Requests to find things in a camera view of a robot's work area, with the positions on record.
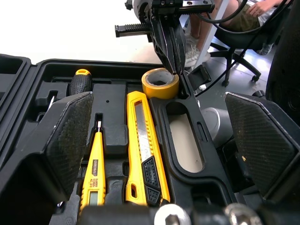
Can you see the black and yellow screwdriver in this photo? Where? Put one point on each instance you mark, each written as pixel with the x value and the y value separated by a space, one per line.
pixel 79 83

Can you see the black tool case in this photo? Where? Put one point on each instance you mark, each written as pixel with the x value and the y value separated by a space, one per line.
pixel 112 117

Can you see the yellow utility knife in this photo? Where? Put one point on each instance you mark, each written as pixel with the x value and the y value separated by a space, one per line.
pixel 143 150

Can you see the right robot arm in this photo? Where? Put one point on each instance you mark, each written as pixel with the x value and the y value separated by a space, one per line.
pixel 140 10

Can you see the yellow voltage tester pen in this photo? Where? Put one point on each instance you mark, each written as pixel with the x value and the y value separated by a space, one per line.
pixel 95 164

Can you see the black office chair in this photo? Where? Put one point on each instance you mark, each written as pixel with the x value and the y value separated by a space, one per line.
pixel 236 44

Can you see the yellow roll of tape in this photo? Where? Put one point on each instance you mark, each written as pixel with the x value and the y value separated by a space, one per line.
pixel 161 90

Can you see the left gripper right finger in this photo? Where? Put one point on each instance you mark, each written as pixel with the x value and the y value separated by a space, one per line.
pixel 260 145

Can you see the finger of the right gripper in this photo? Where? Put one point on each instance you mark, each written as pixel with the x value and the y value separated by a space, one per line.
pixel 160 44
pixel 179 47

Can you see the person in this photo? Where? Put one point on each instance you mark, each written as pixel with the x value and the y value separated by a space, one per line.
pixel 236 16

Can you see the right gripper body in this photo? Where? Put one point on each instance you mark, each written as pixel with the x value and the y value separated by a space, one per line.
pixel 168 5

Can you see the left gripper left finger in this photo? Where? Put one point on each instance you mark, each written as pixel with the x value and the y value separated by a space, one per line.
pixel 56 150

